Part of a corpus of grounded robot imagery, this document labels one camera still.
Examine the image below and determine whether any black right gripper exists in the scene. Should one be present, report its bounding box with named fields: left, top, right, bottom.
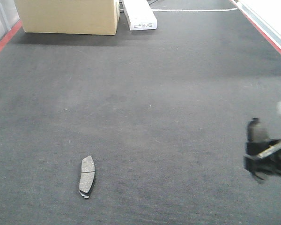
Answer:
left=243, top=139, right=281, bottom=176

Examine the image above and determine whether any grey brake pad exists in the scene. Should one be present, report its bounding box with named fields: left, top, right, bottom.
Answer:
left=79, top=156, right=96, bottom=199
left=245, top=117, right=271, bottom=185

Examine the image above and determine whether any white long box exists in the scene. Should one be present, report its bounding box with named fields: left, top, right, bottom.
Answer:
left=122, top=0, right=157, bottom=31

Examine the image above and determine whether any cardboard box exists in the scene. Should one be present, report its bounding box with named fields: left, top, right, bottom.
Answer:
left=15, top=0, right=120, bottom=35

